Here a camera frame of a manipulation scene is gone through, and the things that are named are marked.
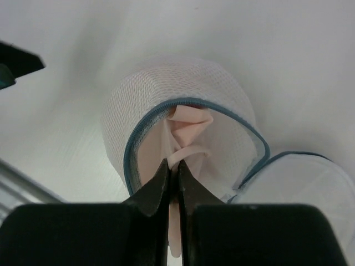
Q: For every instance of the peach pink bra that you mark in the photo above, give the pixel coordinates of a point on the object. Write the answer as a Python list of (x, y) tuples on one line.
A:
[(175, 138)]

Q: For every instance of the white mesh laundry bag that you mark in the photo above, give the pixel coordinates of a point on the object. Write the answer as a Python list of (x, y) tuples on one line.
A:
[(240, 168)]

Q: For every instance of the aluminium rail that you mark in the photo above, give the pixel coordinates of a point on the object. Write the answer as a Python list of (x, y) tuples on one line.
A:
[(18, 189)]

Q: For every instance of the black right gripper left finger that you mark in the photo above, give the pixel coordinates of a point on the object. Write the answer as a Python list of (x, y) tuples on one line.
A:
[(133, 232)]

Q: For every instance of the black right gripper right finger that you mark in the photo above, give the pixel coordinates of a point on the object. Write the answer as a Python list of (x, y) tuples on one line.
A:
[(216, 233)]

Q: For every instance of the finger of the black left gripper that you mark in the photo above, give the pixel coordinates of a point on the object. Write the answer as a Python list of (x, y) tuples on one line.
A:
[(17, 62)]

